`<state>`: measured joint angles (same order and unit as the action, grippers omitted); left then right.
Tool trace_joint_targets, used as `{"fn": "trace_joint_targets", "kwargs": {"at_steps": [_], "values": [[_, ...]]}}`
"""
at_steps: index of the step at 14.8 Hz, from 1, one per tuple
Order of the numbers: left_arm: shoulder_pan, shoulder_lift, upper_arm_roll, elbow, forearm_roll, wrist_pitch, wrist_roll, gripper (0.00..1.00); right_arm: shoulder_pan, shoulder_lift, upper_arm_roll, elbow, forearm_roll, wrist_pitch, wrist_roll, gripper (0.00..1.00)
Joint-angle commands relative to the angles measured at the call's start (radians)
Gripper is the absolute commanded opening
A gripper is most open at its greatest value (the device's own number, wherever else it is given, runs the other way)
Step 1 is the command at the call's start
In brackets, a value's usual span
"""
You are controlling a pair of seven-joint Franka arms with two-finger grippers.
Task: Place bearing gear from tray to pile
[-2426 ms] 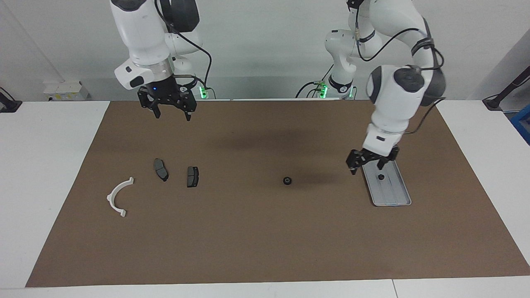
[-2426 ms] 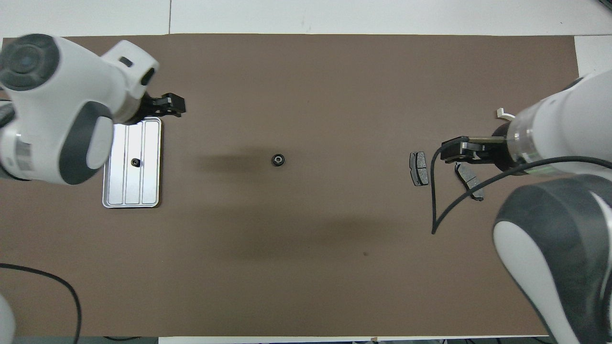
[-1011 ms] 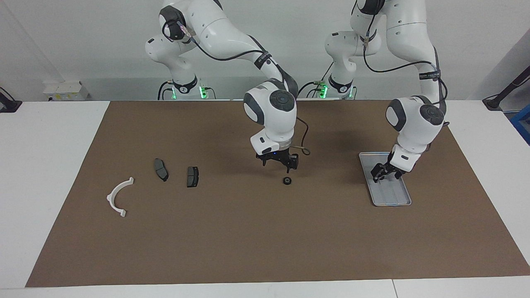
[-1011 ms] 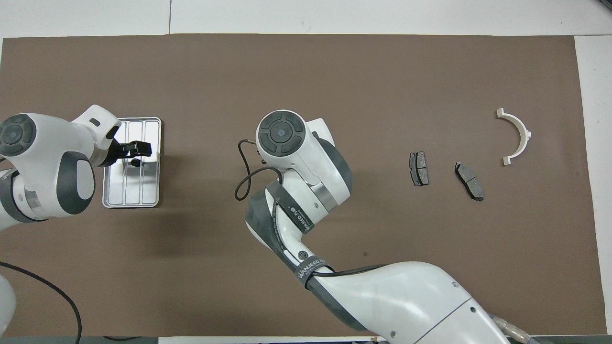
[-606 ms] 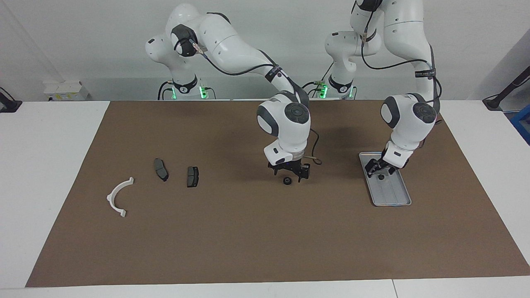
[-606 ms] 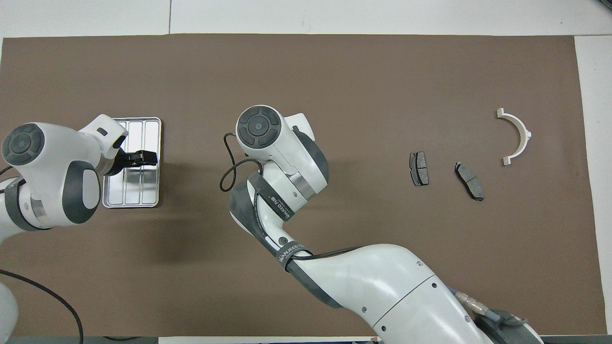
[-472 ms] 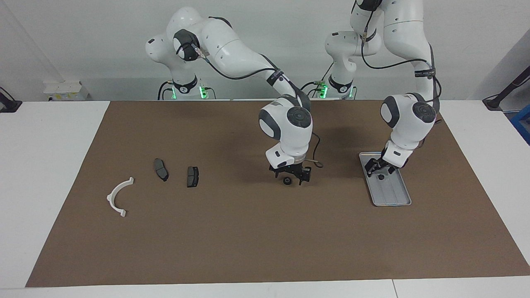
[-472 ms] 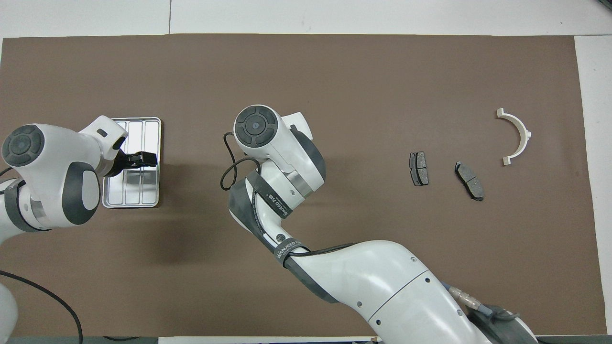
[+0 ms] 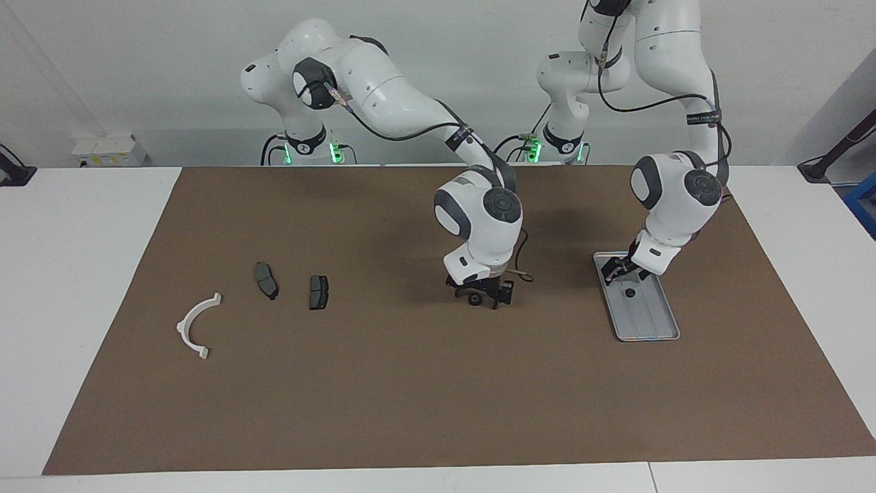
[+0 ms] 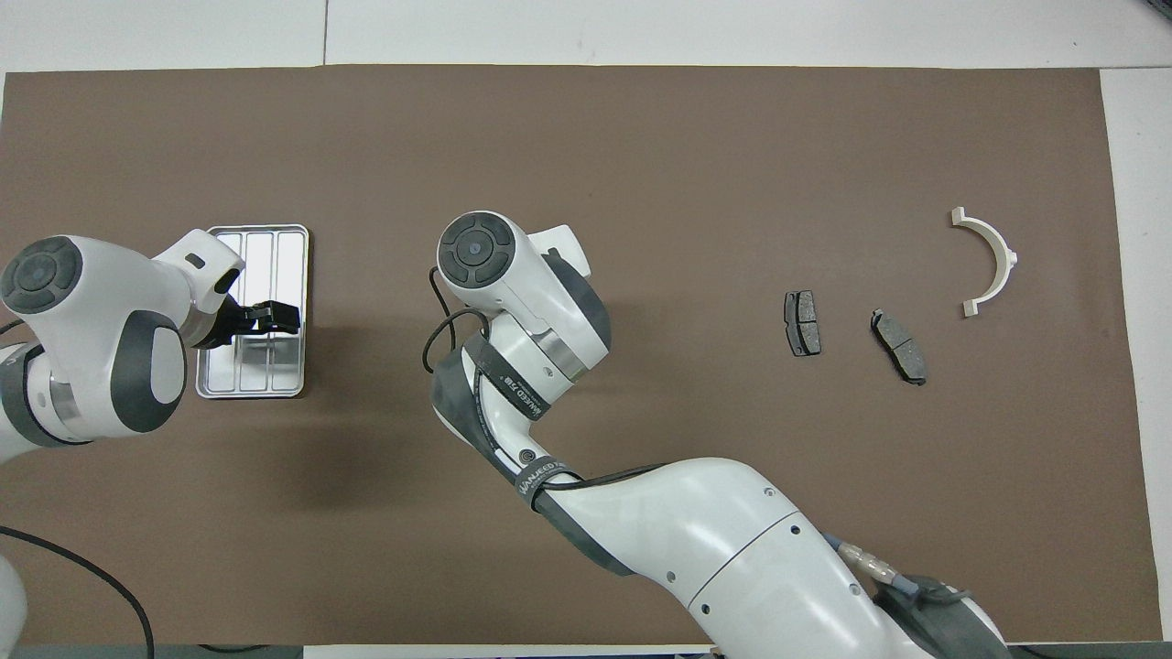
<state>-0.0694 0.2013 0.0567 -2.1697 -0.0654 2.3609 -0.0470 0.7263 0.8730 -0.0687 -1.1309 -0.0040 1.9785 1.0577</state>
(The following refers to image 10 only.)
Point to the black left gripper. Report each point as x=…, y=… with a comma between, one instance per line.
x=220, y=325

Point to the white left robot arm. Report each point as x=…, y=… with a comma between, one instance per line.
x=92, y=311

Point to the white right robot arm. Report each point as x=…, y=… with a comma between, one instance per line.
x=696, y=540

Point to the silver metal tray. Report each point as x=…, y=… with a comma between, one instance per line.
x=275, y=366

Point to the brown table mat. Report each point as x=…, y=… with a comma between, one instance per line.
x=732, y=165

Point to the rectangular grey brake pad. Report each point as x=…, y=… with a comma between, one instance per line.
x=802, y=323

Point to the curved grey brake pad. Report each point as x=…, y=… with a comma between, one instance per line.
x=899, y=346

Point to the white semicircular plastic bracket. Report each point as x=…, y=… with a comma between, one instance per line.
x=1007, y=259

